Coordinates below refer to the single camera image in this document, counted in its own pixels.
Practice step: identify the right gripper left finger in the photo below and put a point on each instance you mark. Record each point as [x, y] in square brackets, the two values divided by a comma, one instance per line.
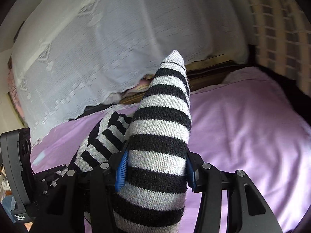
[93, 192]

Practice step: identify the black grey striped sweater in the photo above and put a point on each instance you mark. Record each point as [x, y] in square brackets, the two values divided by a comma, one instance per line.
[156, 136]

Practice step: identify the pile of clothes under lace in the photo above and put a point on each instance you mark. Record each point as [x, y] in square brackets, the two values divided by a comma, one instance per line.
[141, 87]

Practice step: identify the purple bed sheet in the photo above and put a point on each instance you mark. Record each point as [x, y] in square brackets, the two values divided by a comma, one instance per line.
[247, 123]

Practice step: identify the woven bamboo mat edge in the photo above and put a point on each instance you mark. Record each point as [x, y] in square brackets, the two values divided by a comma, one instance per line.
[209, 72]

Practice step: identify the white lace cover cloth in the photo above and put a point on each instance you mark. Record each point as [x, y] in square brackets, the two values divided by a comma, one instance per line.
[70, 54]

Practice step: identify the beige checked curtain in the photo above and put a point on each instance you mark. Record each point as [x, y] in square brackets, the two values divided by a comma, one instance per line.
[282, 31]

